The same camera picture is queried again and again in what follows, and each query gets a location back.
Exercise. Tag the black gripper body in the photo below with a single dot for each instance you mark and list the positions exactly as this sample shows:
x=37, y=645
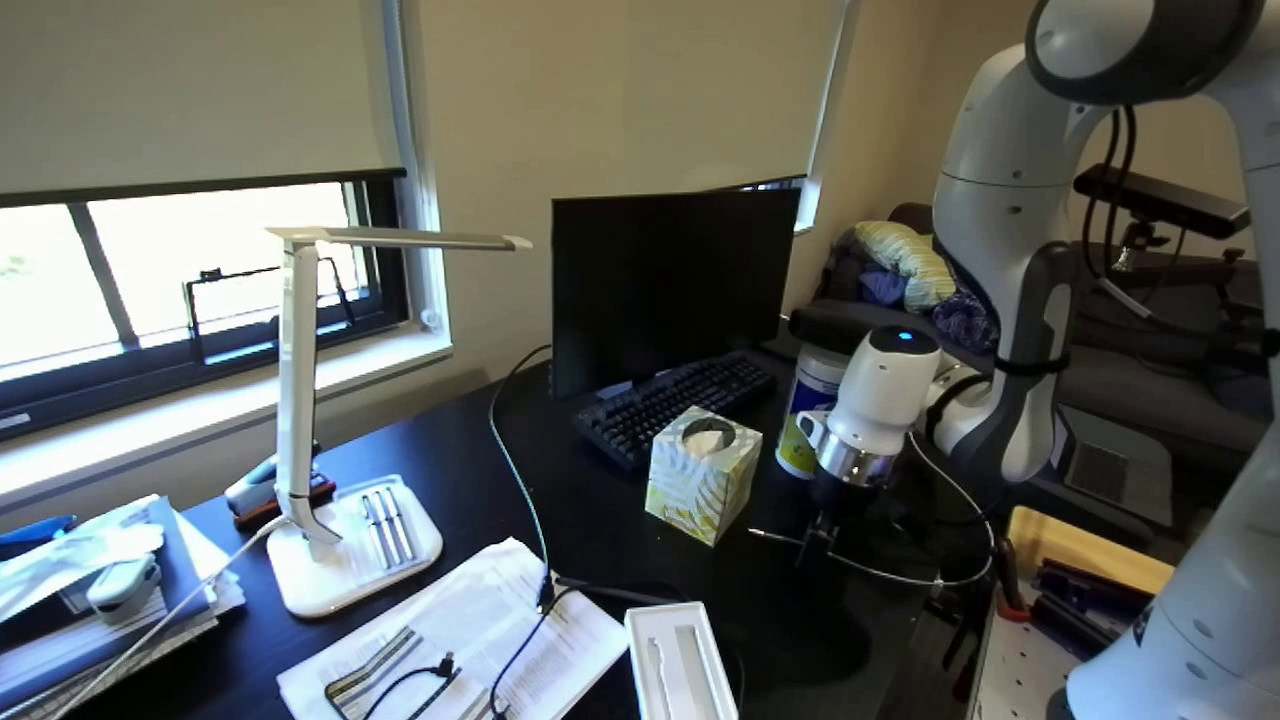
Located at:
x=836, y=514

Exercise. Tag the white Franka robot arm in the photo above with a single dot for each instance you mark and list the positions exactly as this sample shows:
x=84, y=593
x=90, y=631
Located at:
x=1014, y=173

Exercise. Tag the small dark laptop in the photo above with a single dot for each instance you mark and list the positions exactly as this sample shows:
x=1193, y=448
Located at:
x=1115, y=464

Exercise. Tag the disinfecting wipes canister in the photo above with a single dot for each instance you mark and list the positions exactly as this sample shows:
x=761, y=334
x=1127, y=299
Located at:
x=802, y=402

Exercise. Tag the yellow patterned tissue box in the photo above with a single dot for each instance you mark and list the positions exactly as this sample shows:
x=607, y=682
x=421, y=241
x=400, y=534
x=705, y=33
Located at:
x=701, y=472

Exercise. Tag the purple cloth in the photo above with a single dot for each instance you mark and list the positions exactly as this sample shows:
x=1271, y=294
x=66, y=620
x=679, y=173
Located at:
x=967, y=321

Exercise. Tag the white perforated mounting table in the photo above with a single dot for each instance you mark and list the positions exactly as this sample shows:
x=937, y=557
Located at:
x=1014, y=682

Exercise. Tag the wooden tray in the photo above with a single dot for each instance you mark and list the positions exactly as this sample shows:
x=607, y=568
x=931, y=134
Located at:
x=1080, y=541

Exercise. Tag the black and red tools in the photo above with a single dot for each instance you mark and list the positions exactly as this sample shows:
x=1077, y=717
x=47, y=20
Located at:
x=1084, y=601

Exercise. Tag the white folded booklet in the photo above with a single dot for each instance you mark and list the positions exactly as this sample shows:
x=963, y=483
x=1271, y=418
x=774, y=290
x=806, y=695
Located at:
x=581, y=640

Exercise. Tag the black computer monitor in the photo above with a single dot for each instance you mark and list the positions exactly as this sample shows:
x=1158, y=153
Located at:
x=667, y=283

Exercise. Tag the dark couch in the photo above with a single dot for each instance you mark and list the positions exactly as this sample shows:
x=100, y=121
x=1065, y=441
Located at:
x=1161, y=372

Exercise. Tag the papers stack on desk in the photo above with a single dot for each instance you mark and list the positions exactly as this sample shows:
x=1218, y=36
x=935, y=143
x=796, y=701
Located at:
x=514, y=653

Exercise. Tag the white printed paper sheet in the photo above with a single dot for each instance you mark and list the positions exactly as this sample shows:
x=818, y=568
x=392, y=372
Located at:
x=441, y=625

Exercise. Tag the white desk lamp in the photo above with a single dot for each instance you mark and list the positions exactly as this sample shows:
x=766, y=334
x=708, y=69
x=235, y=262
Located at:
x=301, y=402

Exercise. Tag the stack of books and papers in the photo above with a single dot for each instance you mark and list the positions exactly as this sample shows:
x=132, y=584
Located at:
x=80, y=601

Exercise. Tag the cream roller blind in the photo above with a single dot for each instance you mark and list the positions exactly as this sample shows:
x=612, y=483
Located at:
x=184, y=92

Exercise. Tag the black camera on stand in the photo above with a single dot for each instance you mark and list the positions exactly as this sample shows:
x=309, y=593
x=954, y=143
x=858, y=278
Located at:
x=1174, y=200

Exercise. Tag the black window frame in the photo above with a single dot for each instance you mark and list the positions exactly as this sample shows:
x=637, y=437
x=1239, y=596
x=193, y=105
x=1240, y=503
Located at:
x=383, y=254

